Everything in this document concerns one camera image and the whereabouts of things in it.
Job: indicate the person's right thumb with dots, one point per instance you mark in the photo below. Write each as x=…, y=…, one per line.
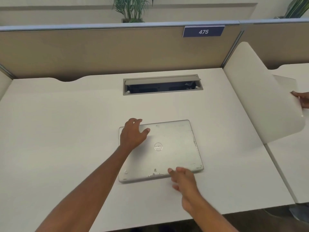
x=176, y=186

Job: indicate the silver laptop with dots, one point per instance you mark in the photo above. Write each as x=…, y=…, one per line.
x=166, y=152

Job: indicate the wide beige desk partition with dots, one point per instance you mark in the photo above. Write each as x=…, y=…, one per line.
x=108, y=53

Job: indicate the person's left thumb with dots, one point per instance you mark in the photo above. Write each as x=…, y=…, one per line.
x=144, y=133

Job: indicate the blue number sign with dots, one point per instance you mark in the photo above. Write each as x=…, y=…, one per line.
x=203, y=31

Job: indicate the person's right hand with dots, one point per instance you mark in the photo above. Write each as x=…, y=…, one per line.
x=187, y=188

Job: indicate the person's left forearm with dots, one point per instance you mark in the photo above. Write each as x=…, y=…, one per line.
x=84, y=190

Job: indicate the person's right forearm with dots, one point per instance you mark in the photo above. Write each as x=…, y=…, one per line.
x=212, y=218

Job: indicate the narrow beige desk partition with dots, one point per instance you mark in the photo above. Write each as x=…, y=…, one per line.
x=277, y=43

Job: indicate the white flexible sheet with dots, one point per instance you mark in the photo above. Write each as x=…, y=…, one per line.
x=263, y=94

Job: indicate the person's left hand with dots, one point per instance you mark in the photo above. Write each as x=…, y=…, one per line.
x=131, y=137

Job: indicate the green leafy plant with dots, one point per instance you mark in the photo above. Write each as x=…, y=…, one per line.
x=298, y=7

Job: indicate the green potted palm plant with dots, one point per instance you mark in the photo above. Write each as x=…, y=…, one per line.
x=131, y=8

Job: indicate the beige side partition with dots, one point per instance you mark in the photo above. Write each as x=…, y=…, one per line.
x=4, y=82

